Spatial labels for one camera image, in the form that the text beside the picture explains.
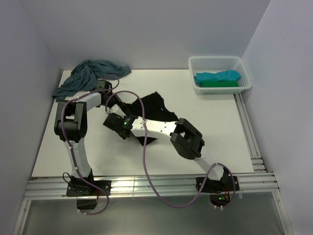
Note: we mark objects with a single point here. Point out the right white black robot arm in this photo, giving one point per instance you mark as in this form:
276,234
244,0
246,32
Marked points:
185,138

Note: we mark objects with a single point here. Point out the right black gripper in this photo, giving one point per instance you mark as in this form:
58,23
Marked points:
125,117

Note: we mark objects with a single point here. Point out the rolled green t shirt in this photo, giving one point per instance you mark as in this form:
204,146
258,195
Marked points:
219,84

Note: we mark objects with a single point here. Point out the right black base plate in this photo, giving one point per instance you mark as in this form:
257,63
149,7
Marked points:
212,186

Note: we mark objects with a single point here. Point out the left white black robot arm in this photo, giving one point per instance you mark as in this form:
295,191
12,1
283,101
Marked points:
71,127

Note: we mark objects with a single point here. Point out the aluminium rail frame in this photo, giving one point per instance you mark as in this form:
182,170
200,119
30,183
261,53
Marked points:
154,192

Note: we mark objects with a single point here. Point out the white plastic basket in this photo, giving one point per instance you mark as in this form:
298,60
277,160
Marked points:
214,64

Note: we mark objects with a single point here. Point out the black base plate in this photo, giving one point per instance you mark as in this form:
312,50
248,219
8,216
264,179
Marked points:
79,189
212,186

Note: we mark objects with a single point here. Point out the black t shirt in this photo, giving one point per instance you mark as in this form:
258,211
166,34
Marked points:
154,108

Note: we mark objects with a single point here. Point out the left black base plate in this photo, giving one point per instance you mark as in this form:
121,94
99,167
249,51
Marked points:
79,189

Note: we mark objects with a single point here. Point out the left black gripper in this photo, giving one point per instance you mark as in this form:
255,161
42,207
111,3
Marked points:
118,101

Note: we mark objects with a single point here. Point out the grey blue crumpled t shirt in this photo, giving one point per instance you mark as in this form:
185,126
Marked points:
84,77

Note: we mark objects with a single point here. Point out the rolled turquoise t shirt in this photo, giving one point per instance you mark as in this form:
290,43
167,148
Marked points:
229,75

